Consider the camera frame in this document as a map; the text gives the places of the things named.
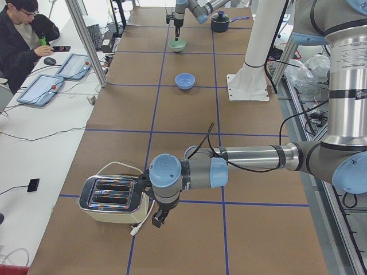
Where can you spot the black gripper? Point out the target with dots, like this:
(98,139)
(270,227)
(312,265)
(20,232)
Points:
(178,23)
(164,207)

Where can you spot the green bowl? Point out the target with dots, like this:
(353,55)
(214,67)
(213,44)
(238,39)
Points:
(177,45)

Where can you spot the blue bowl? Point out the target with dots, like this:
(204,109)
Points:
(185,81)

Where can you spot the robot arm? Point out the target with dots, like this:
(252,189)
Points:
(339,158)
(201,13)

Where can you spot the dark blue saucepan with lid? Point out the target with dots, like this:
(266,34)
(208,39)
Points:
(219,22)

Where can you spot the cream chrome toaster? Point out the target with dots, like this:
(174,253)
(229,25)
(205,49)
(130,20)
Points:
(112,199)

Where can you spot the black keyboard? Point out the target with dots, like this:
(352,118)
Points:
(95,35)

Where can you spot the blue teach pendant far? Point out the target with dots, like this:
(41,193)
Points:
(75,67)

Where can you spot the blue teach pendant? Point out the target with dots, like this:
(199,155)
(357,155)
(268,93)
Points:
(41,90)
(75,67)

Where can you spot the black smartphone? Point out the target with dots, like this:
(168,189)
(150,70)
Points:
(61,48)

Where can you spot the small black box on desk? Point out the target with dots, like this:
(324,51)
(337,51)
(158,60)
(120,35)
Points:
(33,185)

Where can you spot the black computer mouse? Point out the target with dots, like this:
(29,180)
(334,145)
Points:
(50,61)

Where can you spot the clear plastic bag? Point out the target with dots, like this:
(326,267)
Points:
(311,78)

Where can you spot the blue teach pendant near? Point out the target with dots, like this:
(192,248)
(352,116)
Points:
(41,90)

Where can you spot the seated person in black jacket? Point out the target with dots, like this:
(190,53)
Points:
(25,38)

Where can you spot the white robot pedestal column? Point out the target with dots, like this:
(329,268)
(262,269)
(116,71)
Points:
(249,83)

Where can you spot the aluminium frame post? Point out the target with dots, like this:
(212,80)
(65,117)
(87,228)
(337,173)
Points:
(78,20)

